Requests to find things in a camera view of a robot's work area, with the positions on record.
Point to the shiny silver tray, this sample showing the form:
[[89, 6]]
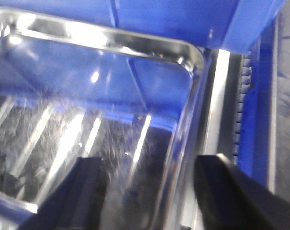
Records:
[[72, 89]]

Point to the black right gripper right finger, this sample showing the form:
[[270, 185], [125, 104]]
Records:
[[230, 200]]

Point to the blue plastic crate upper right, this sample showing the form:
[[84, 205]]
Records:
[[262, 136]]

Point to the blue plastic bin upper left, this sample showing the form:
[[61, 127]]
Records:
[[232, 25]]

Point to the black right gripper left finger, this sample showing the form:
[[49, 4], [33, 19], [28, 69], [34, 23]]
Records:
[[71, 205]]

